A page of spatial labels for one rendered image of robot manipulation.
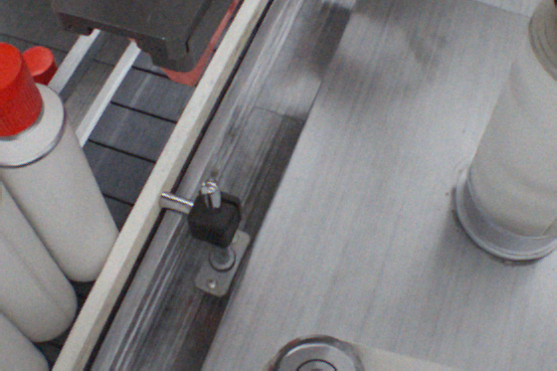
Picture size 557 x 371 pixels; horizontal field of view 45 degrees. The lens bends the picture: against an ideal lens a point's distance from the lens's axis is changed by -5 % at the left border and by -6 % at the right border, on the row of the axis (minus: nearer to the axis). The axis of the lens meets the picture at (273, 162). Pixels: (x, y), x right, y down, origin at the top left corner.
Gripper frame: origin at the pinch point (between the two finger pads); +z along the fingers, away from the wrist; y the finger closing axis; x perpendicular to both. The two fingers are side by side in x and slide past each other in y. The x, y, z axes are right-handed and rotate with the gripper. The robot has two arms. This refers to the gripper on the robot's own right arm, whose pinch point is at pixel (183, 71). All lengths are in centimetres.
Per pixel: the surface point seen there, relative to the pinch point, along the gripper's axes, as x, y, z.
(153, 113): 6.5, 4.9, 13.7
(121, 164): 6.8, -0.1, 13.7
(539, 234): -23.2, 2.5, 9.8
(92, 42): 9.7, 4.1, 5.5
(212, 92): 1.8, 6.2, 10.5
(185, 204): -0.1, -2.9, 10.7
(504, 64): -18.7, 19.8, 13.8
